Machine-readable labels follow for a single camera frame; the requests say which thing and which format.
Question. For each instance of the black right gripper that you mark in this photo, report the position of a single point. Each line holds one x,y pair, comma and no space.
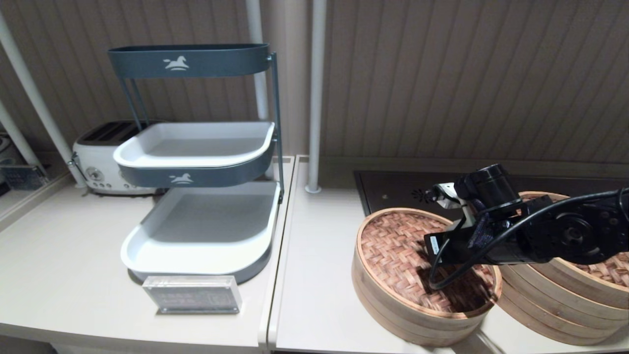
496,241

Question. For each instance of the woven bamboo steamer lid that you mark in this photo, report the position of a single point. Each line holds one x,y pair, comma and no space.
609,270
388,250

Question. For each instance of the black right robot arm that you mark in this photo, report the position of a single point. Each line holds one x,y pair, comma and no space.
575,236

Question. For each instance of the bamboo steamer basket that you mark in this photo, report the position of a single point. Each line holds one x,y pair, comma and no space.
565,325
565,301
417,337

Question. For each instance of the black glass induction cooktop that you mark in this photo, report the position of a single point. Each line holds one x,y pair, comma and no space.
388,191

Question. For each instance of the white metal pole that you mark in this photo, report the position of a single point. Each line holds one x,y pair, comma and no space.
29,81
20,140
317,98
255,24

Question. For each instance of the clear acrylic sign holder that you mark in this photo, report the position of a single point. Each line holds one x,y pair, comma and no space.
22,177
194,295

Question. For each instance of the three-tier blue kitchen rack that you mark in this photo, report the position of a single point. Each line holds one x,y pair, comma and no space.
191,61

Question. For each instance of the white retro toaster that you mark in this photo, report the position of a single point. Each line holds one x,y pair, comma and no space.
98,157

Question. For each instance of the wrist camera on white bracket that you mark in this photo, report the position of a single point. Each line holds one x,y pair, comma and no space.
449,192

